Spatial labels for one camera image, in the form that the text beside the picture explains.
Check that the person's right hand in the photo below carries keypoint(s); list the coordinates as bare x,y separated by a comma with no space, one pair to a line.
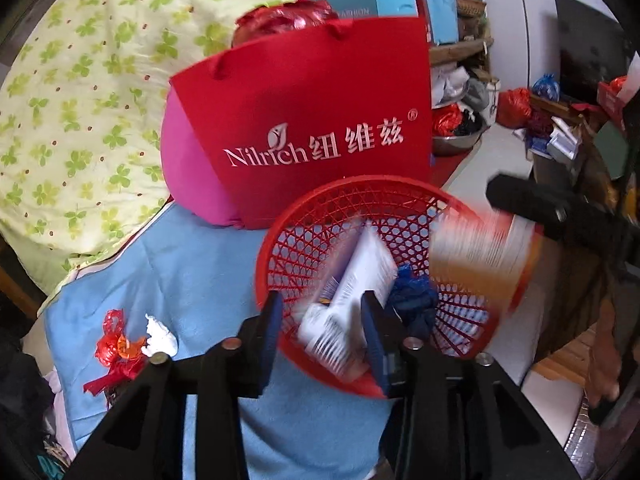
605,355

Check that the red plastic mesh basket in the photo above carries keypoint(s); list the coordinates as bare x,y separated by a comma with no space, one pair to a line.
320,210

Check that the blue crumpled cloth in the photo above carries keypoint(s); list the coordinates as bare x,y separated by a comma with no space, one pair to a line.
412,300

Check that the pink cushion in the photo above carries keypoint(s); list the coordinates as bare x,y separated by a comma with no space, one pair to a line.
190,170

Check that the orange and white box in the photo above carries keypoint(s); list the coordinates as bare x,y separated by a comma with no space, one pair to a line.
480,260

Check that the red plastic wrapper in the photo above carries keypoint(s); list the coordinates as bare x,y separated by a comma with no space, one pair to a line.
112,355

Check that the white tube box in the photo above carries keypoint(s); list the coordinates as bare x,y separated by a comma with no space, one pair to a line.
365,270

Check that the light blue blanket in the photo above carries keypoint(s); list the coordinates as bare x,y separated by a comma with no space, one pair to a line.
200,270

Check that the blue plastic bag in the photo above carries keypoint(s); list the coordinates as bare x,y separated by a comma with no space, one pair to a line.
545,86

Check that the dark television screen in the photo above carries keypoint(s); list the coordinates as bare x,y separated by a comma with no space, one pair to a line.
585,45

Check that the blue storage box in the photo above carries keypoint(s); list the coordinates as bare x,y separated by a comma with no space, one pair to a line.
440,10

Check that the light blue cardboard box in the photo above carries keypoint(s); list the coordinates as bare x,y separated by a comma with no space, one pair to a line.
380,0

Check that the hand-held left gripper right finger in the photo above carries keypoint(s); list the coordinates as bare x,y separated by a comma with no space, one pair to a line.
374,342

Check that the wicker basket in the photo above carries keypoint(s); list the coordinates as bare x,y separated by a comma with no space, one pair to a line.
471,6

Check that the metal bowl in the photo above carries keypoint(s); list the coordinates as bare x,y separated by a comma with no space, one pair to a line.
452,144

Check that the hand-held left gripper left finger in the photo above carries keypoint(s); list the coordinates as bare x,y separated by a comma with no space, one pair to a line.
270,332

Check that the pile of small boxes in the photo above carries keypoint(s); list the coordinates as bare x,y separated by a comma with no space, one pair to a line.
555,142

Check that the dark clothes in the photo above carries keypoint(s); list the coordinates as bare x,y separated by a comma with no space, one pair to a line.
25,410

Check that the shiny red foil bag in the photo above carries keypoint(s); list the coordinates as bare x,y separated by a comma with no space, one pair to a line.
280,17

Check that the red plastic bag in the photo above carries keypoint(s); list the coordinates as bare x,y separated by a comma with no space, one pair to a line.
446,120
514,107

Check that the white tissue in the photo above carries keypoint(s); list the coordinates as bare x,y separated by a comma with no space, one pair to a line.
162,341

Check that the green clover quilt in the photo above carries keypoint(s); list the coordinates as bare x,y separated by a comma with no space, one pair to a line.
75,110

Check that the red paper shopping bag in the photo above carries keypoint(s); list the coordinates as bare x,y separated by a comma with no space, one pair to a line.
300,110

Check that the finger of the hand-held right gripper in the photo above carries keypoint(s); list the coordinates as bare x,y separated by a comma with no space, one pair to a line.
530,205

